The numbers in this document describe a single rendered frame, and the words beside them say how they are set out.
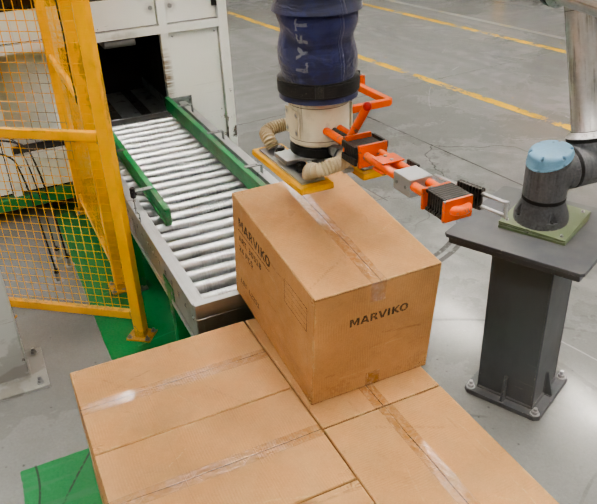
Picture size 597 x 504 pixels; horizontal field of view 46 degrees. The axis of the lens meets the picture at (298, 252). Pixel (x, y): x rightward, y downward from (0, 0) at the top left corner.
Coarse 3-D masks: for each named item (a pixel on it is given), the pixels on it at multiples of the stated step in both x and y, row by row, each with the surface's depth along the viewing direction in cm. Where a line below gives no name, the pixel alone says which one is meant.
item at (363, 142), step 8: (344, 136) 177; (352, 136) 178; (360, 136) 179; (368, 136) 180; (376, 136) 178; (344, 144) 176; (352, 144) 176; (360, 144) 175; (368, 144) 172; (376, 144) 173; (384, 144) 174; (344, 152) 178; (352, 152) 173; (360, 152) 172; (376, 152) 174; (352, 160) 174; (360, 160) 173
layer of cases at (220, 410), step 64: (256, 320) 243; (128, 384) 216; (192, 384) 215; (256, 384) 214; (384, 384) 211; (128, 448) 193; (192, 448) 192; (256, 448) 191; (320, 448) 190; (384, 448) 189; (448, 448) 188
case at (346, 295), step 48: (240, 192) 225; (288, 192) 226; (336, 192) 226; (240, 240) 229; (288, 240) 204; (336, 240) 204; (384, 240) 204; (240, 288) 243; (288, 288) 198; (336, 288) 186; (384, 288) 191; (432, 288) 200; (288, 336) 208; (336, 336) 193; (384, 336) 202; (336, 384) 204
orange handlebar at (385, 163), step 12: (360, 84) 222; (372, 96) 216; (384, 96) 211; (360, 108) 205; (372, 108) 207; (324, 132) 189; (372, 156) 170; (384, 156) 168; (396, 156) 168; (372, 168) 170; (384, 168) 165; (396, 168) 169; (432, 180) 157; (420, 192) 153; (468, 204) 146
